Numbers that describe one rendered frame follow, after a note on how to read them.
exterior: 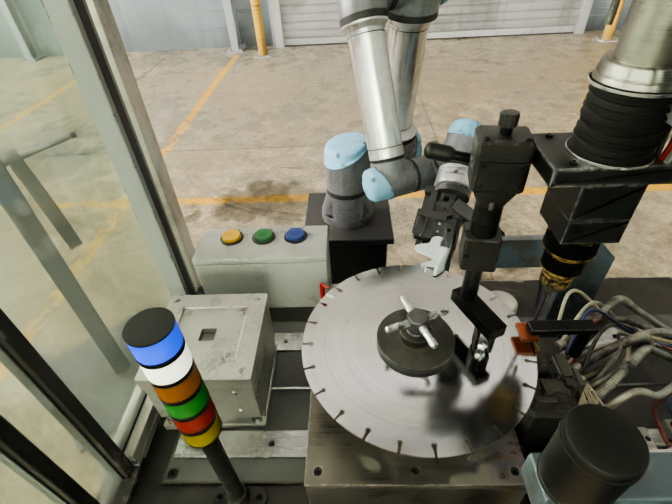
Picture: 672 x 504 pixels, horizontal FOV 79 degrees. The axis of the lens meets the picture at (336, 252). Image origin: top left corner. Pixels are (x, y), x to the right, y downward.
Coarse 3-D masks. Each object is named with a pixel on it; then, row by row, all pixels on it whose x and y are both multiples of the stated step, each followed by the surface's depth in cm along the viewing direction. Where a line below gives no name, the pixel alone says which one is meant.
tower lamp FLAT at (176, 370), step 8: (184, 344) 39; (184, 352) 39; (176, 360) 38; (184, 360) 39; (192, 360) 41; (144, 368) 37; (152, 368) 37; (160, 368) 37; (168, 368) 37; (176, 368) 38; (184, 368) 39; (152, 376) 38; (160, 376) 38; (168, 376) 38; (176, 376) 39; (184, 376) 39; (152, 384) 39; (160, 384) 38; (168, 384) 39
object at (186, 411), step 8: (200, 392) 42; (208, 392) 45; (160, 400) 41; (192, 400) 42; (200, 400) 43; (208, 400) 44; (168, 408) 42; (176, 408) 41; (184, 408) 42; (192, 408) 42; (200, 408) 43; (176, 416) 42; (184, 416) 42; (192, 416) 43
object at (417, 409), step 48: (384, 288) 68; (432, 288) 67; (480, 288) 67; (336, 336) 61; (480, 336) 59; (336, 384) 54; (384, 384) 54; (432, 384) 54; (480, 384) 53; (528, 384) 53; (384, 432) 49; (432, 432) 49; (480, 432) 49
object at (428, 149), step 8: (432, 144) 47; (440, 144) 47; (424, 152) 48; (432, 152) 47; (440, 152) 47; (448, 152) 47; (456, 152) 47; (464, 152) 48; (440, 160) 48; (448, 160) 48; (456, 160) 48; (464, 160) 48
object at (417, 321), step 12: (408, 300) 59; (408, 312) 57; (420, 312) 56; (432, 312) 57; (444, 312) 57; (396, 324) 55; (408, 324) 56; (420, 324) 55; (420, 336) 57; (432, 336) 54; (432, 348) 53
